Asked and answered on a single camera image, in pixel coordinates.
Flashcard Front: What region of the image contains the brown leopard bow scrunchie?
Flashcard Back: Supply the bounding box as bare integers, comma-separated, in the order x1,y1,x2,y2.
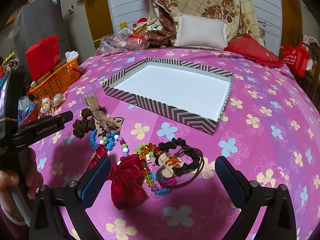
73,94,124,139

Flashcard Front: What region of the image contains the red satin bow clip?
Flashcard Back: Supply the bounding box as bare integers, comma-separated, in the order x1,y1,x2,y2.
81,145,148,210

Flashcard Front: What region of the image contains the blue bead bracelet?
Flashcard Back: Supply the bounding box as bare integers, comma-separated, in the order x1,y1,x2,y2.
89,129,116,152

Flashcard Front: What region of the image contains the multicolour round bead bracelet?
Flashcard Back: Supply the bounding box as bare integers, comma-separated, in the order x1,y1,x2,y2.
99,132,130,165

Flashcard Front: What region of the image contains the small turquoise pink bead bracelet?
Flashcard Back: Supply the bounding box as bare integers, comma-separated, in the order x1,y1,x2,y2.
150,172,177,197

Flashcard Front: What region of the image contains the black scrunchie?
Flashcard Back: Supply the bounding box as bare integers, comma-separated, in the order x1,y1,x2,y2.
158,138,204,177

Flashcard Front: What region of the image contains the person's left hand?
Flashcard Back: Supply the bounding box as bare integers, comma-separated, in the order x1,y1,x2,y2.
0,147,44,215

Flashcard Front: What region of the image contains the wrapped decorated egg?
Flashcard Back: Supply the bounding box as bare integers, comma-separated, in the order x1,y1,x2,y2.
52,93,65,107
42,96,52,105
39,103,52,117

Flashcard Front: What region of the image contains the orange plastic basket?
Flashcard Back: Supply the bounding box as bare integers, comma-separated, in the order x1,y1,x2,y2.
28,57,81,100

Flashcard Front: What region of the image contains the red paper gift bag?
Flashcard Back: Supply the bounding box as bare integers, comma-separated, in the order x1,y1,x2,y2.
25,35,60,81

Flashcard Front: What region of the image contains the pink flowered bedspread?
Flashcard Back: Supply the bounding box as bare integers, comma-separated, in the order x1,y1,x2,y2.
29,48,320,240

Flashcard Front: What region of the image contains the white tissue in basket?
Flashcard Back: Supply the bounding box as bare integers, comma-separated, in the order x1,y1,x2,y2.
65,50,79,62

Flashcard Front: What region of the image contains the grey refrigerator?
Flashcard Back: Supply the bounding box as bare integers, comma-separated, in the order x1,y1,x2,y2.
14,0,71,69

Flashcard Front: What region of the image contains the clear plastic bag of items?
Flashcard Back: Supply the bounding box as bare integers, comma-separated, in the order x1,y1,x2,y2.
95,27,149,55

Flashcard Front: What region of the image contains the striped shallow cardboard box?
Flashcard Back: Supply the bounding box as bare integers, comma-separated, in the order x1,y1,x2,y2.
103,57,233,135

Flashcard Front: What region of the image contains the red shopping bag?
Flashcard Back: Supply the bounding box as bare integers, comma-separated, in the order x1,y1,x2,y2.
281,42,310,78

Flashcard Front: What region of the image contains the santa plush toy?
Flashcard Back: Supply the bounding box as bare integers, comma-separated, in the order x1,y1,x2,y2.
132,17,148,34

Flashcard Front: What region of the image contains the red cushion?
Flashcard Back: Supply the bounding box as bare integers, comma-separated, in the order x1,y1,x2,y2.
225,36,283,68

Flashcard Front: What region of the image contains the grey white pillow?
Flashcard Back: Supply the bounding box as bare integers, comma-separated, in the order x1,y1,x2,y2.
174,14,228,50

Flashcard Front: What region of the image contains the floral beige quilt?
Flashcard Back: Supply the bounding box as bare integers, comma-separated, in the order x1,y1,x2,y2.
146,0,263,47

